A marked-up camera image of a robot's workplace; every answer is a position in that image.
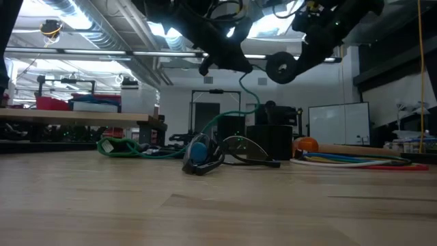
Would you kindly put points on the black square box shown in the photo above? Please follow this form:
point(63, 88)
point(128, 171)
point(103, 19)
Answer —
point(230, 128)

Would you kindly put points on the black ceiling-hung device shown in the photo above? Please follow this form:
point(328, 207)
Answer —
point(51, 27)

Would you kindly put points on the orange translucent bottle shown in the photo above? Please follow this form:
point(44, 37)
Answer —
point(305, 144)

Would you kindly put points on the black equipment box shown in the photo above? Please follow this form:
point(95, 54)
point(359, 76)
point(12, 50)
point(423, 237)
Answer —
point(276, 114)

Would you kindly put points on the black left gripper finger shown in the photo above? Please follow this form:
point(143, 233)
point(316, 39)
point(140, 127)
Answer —
point(206, 66)
point(237, 63)

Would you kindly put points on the black-framed safety glasses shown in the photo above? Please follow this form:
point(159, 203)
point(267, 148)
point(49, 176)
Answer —
point(205, 169)

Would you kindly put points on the red plastic bin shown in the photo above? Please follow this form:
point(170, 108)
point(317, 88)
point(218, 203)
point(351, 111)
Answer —
point(51, 103)

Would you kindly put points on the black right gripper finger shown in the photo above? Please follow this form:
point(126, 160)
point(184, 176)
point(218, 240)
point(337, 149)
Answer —
point(310, 58)

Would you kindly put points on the white whiteboard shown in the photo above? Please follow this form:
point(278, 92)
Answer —
point(338, 123)

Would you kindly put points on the colourful hoops pile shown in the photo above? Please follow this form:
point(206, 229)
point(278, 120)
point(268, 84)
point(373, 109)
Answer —
point(341, 164)

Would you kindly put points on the long ceiling light tube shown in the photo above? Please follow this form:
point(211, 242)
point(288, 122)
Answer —
point(95, 52)

